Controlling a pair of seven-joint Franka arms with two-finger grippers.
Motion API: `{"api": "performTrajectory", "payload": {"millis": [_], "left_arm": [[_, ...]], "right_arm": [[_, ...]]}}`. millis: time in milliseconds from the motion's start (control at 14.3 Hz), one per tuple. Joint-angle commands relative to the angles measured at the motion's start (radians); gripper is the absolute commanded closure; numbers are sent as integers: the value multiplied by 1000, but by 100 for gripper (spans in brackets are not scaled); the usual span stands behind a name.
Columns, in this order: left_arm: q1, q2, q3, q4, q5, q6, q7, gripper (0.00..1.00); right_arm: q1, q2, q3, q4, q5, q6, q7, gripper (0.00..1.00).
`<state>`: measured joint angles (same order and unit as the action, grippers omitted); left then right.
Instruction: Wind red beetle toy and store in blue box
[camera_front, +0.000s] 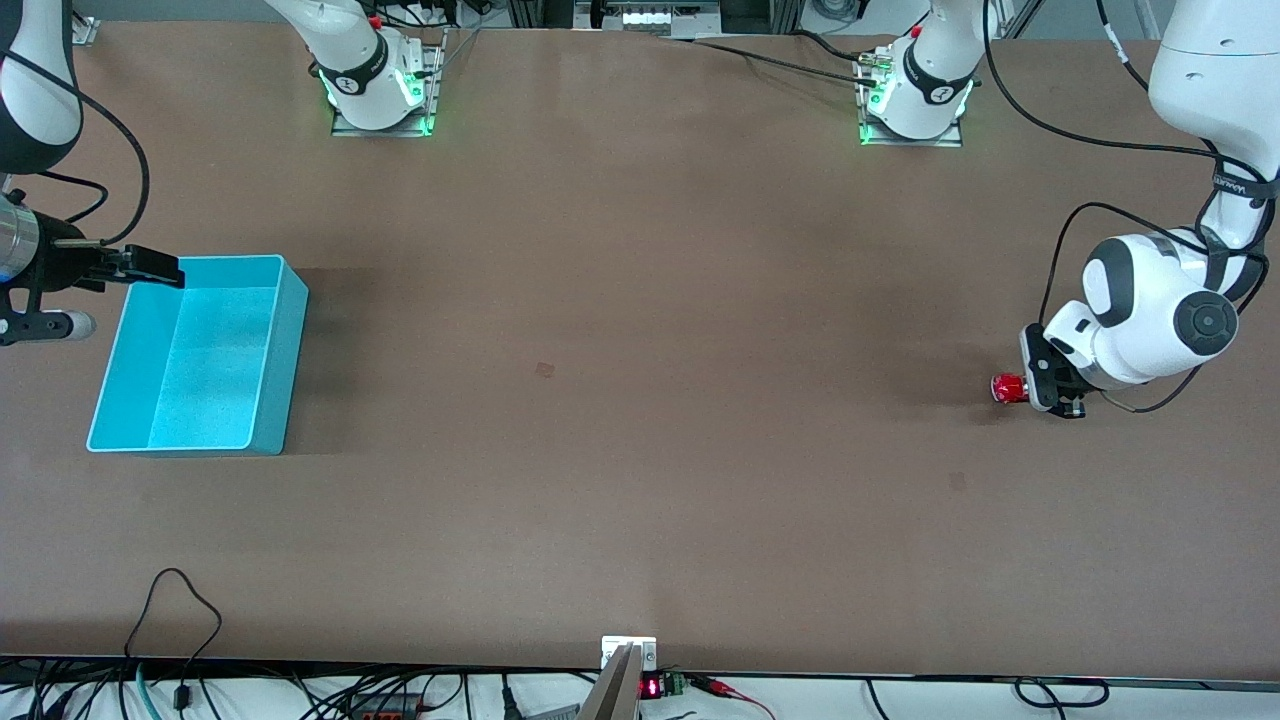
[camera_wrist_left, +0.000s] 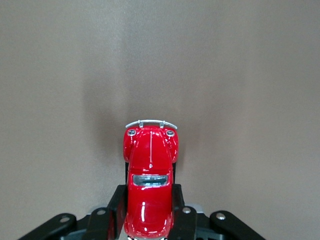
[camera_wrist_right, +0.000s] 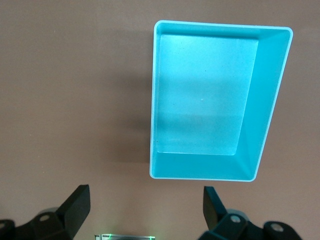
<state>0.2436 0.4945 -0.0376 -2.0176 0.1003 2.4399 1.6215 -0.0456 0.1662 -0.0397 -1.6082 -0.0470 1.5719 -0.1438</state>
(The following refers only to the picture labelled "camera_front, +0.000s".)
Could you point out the blue plastic box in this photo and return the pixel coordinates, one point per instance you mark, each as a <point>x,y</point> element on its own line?
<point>200,370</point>

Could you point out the aluminium corner bracket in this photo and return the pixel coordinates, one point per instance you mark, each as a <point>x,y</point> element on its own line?
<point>88,30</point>

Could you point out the red LED display module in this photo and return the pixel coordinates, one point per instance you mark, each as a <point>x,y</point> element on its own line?
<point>652,687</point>

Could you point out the black device with white lights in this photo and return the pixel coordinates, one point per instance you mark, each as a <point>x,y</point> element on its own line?
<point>650,18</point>

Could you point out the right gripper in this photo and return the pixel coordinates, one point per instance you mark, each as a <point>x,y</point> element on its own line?
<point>62,266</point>

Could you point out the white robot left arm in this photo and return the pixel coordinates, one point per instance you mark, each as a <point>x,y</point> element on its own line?
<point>1220,80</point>

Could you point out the red beetle toy car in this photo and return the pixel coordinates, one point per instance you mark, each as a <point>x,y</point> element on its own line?
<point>1008,388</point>

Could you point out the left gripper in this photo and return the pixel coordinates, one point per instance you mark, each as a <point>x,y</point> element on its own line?
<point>1054,375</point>

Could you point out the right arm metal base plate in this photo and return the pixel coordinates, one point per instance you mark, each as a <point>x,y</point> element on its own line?
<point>350,131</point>

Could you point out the aluminium camera mount post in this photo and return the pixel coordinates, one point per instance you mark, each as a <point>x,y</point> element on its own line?
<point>615,690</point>

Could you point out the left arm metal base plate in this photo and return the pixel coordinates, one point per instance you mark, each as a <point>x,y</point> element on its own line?
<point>945,140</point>

